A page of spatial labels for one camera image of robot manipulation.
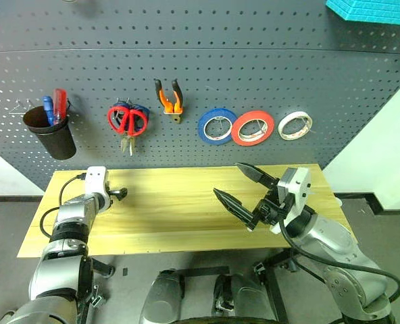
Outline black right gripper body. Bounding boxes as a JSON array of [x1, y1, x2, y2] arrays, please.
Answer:
[[251, 185, 291, 227]]

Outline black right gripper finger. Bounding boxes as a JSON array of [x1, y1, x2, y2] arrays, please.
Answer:
[[213, 188, 260, 232], [236, 162, 280, 187]]

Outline red handled scissors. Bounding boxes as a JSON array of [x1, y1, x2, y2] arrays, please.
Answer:
[[107, 105, 148, 156]]

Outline orange black pliers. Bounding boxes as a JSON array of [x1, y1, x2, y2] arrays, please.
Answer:
[[153, 78, 184, 125]]

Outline red tape roll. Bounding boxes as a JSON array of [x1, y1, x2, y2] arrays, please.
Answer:
[[230, 110, 275, 147]]

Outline white tape roll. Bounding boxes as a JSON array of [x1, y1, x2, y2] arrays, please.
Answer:
[[276, 110, 314, 141]]

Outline blue tape roll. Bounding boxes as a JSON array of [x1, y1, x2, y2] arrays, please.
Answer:
[[197, 107, 238, 146]]

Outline dark grey pegboard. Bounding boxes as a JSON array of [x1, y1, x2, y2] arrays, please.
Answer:
[[0, 0, 400, 192]]

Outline black metal cup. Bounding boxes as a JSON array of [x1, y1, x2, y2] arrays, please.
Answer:
[[22, 105, 78, 161]]

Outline dark rounded robot leg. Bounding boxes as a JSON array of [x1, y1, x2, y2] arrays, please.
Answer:
[[213, 273, 279, 319]]

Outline black skirting strip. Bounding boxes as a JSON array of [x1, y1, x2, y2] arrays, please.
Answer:
[[0, 194, 44, 203], [333, 192, 400, 215]]

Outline grey rounded robot leg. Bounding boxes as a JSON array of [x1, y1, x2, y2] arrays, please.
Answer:
[[142, 269, 186, 324]]

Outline teal foam block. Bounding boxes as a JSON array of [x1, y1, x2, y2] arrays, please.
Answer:
[[325, 0, 400, 26]]

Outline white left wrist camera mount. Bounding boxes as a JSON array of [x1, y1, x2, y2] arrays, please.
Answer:
[[84, 165, 111, 200]]

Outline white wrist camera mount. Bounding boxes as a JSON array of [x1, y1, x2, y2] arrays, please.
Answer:
[[270, 167, 313, 234], [84, 165, 111, 200]]

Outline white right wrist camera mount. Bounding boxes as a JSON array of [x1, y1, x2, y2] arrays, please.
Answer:
[[270, 167, 313, 234]]

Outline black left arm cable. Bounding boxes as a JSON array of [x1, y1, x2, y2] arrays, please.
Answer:
[[39, 172, 88, 239]]

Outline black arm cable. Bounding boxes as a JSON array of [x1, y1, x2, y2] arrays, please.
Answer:
[[278, 217, 400, 306], [39, 172, 88, 239]]

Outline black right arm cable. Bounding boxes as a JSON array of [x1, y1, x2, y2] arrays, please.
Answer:
[[278, 217, 400, 306]]

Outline black table frame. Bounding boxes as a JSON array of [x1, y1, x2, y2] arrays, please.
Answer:
[[89, 248, 299, 324]]

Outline blue handled scissors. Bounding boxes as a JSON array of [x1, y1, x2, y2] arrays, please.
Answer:
[[114, 97, 151, 156]]

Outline red handled screwdriver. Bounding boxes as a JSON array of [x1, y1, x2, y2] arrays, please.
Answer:
[[53, 88, 69, 124]]

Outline blue handled screwdriver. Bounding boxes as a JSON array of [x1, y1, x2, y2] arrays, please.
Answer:
[[42, 95, 57, 126]]

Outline silver wire pegboard hook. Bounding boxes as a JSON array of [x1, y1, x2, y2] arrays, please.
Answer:
[[9, 98, 34, 116]]

